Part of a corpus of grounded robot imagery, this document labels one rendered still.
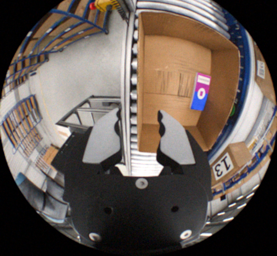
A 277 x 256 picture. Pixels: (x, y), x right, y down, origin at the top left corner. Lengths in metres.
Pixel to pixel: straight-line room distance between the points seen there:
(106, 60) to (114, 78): 0.27
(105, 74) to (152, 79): 0.94
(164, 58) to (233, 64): 0.25
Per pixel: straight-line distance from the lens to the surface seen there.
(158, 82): 0.35
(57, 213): 0.62
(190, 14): 0.51
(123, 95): 0.39
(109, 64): 1.20
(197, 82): 0.38
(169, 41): 0.36
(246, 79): 0.50
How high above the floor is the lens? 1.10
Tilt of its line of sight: 57 degrees down
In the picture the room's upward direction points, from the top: 169 degrees counter-clockwise
